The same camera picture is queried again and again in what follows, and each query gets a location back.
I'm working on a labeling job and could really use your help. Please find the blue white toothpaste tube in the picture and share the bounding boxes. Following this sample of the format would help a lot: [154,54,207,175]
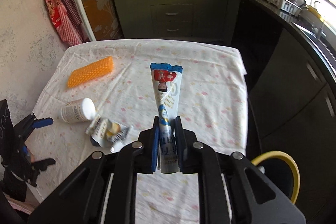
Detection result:
[150,63,183,174]

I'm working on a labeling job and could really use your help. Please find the yellow rim trash bin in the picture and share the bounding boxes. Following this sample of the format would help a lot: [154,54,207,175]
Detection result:
[251,151,300,204]

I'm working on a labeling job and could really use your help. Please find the green kitchen cabinets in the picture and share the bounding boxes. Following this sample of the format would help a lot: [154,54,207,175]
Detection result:
[113,0,335,194]

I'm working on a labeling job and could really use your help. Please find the person left hand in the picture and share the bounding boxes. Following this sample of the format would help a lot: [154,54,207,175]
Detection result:
[26,148,35,163]

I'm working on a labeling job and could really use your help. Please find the white pill bottle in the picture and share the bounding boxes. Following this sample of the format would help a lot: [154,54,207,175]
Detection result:
[60,98,96,124]

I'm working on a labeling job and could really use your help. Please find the crumpled silver wrapper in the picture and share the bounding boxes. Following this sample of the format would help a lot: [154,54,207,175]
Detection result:
[85,114,133,153]

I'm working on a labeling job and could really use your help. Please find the orange textured sponge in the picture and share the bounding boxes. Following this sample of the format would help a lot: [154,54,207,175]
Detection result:
[67,56,114,88]

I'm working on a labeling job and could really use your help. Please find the floral white tablecloth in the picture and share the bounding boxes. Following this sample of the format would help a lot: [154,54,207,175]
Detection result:
[32,39,249,224]

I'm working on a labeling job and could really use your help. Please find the red checkered apron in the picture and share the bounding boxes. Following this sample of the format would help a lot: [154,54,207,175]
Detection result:
[45,0,85,47]

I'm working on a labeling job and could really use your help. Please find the small chrome faucet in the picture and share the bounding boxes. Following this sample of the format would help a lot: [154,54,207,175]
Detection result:
[312,0,326,38]

